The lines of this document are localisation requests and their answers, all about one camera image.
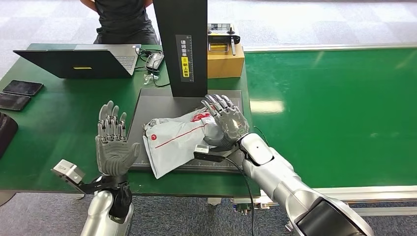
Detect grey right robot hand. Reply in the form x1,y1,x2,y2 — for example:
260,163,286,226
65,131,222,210
201,94,250,152

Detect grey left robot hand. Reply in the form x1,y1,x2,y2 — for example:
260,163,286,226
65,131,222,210
95,100,141,177

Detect white red-printed mailer package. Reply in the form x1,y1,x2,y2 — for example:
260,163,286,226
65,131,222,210
143,107,223,180

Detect brown cardboard box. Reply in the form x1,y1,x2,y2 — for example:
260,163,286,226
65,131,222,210
207,42,245,80

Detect green conveyor belt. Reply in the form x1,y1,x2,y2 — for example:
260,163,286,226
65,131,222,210
244,47,417,190

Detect green table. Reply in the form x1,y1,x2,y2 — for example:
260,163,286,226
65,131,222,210
0,43,261,198

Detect yellow grey column label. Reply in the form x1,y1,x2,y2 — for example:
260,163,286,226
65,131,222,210
175,34,194,83

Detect clear plastic wrapper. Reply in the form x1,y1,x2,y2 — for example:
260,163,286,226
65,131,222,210
143,73,160,86

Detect black remote controller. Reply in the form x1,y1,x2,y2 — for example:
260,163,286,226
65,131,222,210
207,23,241,57

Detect dark open laptop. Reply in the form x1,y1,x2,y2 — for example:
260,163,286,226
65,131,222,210
13,44,142,80

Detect black smartphone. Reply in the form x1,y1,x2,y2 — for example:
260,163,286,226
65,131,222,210
2,80,45,97
0,92,32,112

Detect black scanner column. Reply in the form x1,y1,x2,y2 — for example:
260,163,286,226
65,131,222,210
152,0,209,98

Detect person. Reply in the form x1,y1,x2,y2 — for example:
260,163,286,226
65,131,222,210
80,0,161,46

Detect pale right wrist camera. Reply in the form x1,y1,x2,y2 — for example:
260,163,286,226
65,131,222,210
193,144,226,163

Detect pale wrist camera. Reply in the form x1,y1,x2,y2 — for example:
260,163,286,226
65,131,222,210
51,159,98,195
193,144,226,163

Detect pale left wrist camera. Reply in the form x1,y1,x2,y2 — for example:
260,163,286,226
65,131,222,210
51,159,98,195

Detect dark grey scanner base plate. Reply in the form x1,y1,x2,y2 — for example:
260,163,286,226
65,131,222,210
127,88,245,174

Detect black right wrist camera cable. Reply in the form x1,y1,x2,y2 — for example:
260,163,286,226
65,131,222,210
223,155,257,236

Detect black adapter cable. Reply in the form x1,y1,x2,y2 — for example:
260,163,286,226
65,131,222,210
135,47,171,88

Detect aluminium conveyor frame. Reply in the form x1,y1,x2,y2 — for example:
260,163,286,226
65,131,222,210
230,42,417,218

